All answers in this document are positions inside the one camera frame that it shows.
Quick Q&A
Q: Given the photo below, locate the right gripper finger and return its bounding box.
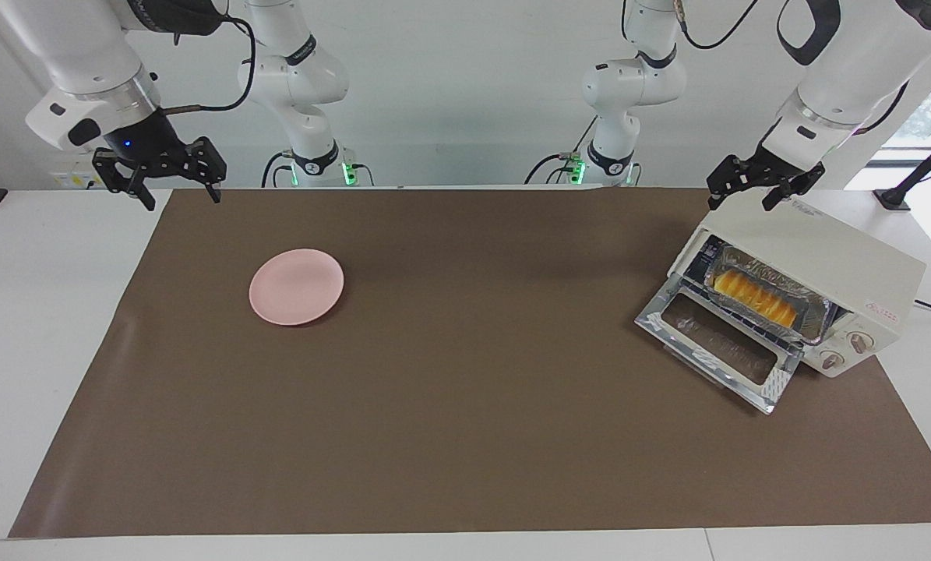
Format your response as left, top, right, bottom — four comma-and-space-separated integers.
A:
93, 152, 157, 212
186, 137, 227, 205

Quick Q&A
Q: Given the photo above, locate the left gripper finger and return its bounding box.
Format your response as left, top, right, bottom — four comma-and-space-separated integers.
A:
762, 175, 805, 211
707, 156, 750, 211

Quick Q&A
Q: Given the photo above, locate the yellow sliced bread loaf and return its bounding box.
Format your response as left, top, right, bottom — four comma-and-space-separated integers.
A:
713, 269, 799, 330

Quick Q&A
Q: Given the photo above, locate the aluminium foil tray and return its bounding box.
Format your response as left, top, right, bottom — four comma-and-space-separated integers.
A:
703, 243, 838, 346

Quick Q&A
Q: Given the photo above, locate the cream toaster oven body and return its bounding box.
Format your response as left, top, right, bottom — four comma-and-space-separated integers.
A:
668, 187, 927, 379

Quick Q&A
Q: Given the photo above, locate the glass oven door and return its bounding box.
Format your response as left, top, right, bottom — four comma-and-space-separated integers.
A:
635, 274, 805, 415

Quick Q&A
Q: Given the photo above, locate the pink round plate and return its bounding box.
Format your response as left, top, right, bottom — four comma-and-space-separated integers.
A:
249, 249, 345, 326

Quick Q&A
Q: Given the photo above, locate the brown table mat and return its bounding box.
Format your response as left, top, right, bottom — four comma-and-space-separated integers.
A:
9, 187, 931, 538

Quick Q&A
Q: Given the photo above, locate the white wall socket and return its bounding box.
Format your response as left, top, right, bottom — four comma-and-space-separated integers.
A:
51, 168, 108, 190

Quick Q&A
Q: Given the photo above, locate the black base cable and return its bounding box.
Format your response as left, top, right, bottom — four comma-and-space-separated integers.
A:
524, 117, 598, 185
261, 150, 294, 188

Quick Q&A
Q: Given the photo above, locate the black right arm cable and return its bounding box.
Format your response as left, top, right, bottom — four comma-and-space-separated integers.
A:
161, 12, 257, 116

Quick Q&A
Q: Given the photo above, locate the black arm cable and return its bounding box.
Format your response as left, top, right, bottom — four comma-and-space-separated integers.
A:
161, 12, 257, 116
677, 0, 760, 49

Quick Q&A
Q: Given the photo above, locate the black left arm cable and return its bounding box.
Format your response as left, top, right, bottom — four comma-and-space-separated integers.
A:
677, 0, 760, 49

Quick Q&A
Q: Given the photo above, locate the black camera stand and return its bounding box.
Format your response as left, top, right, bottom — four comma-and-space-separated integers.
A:
874, 125, 931, 211

